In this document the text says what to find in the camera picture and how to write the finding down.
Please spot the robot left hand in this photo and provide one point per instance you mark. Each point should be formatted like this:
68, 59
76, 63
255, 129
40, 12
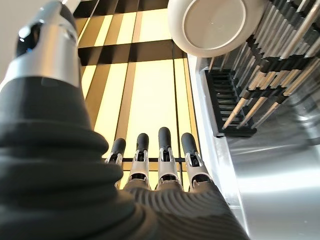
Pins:
62, 187

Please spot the deep beige plate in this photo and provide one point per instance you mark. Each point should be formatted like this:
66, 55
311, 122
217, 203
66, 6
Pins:
212, 25

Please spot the black dish rack with plates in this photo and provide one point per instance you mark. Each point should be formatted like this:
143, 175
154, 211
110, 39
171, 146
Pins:
225, 100

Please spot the stainless steel sink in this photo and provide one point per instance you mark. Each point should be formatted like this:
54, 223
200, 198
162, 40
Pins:
275, 187

